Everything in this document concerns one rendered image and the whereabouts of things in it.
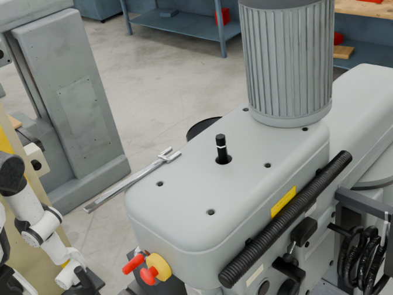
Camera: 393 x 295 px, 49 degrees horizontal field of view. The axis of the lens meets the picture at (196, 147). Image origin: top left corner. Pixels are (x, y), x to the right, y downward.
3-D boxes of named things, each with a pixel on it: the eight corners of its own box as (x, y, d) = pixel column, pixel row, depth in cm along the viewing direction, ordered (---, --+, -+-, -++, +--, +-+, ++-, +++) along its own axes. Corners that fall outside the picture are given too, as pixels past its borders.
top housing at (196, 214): (210, 306, 83) (197, 251, 73) (127, 244, 99) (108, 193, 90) (335, 174, 107) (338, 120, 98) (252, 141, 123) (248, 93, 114)
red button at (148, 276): (152, 291, 86) (148, 278, 84) (140, 281, 89) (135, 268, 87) (164, 280, 88) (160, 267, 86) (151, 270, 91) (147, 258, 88)
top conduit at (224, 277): (231, 292, 79) (230, 281, 77) (215, 281, 82) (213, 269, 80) (352, 164, 103) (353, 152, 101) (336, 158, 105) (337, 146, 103)
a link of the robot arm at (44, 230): (42, 263, 159) (14, 227, 149) (61, 243, 165) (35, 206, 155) (61, 269, 153) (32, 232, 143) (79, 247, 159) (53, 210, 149)
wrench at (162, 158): (91, 216, 85) (90, 213, 84) (81, 208, 87) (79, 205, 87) (182, 154, 97) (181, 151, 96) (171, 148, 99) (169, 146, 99)
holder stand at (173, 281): (165, 315, 172) (154, 284, 161) (136, 282, 187) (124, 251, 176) (188, 296, 177) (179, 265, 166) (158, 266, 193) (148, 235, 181)
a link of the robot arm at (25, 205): (19, 242, 152) (-11, 197, 139) (44, 215, 160) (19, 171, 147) (41, 250, 147) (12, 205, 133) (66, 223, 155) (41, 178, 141)
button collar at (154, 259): (167, 286, 88) (161, 267, 84) (148, 272, 92) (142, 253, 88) (174, 280, 89) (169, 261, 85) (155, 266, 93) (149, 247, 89)
